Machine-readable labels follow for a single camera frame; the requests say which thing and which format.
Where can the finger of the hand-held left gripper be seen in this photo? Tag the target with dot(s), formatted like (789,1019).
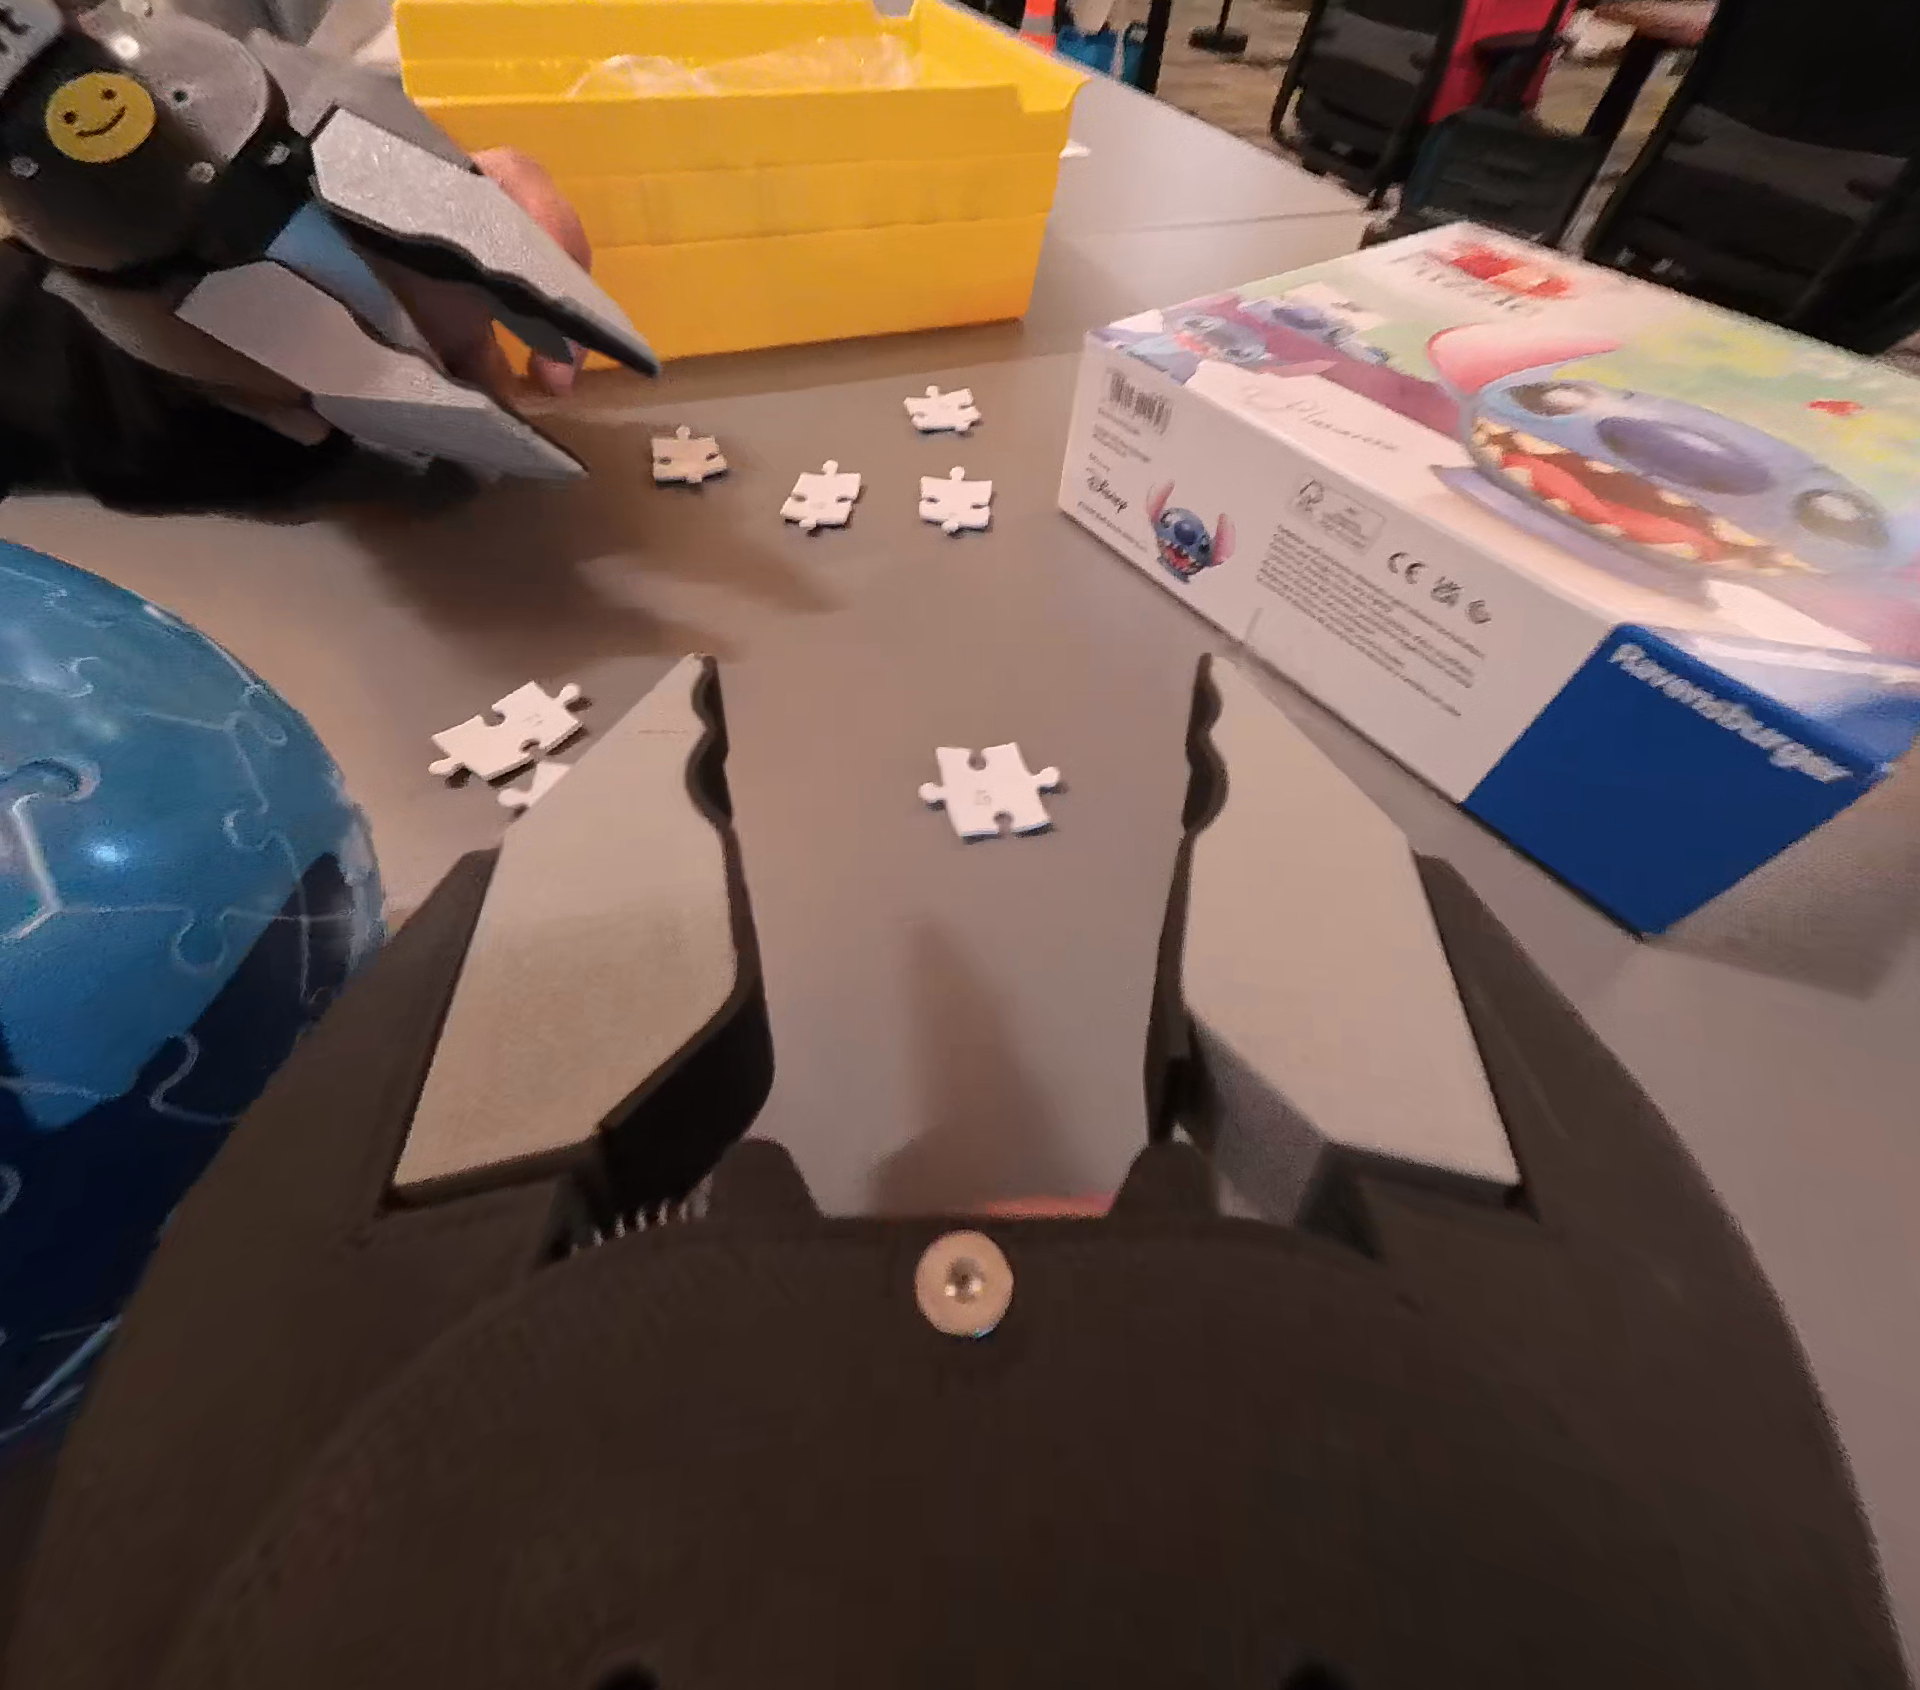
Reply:
(450,205)
(375,384)

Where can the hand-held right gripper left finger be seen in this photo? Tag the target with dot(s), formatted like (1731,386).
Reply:
(600,971)

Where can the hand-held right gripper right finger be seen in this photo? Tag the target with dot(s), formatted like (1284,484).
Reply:
(1321,971)

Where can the single white jigsaw piece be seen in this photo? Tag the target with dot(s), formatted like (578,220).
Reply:
(982,793)

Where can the blue puzzle ball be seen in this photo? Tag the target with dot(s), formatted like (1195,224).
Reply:
(134,821)

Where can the person's left forearm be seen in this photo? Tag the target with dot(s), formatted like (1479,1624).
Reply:
(151,414)

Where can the colourful puzzle box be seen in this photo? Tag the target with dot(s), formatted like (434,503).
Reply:
(1425,520)

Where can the person's left hand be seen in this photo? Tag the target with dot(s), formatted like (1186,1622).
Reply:
(458,341)

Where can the clear plastic bag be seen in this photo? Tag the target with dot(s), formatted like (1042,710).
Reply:
(751,71)

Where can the yellow plastic bin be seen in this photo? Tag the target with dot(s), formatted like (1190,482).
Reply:
(781,265)

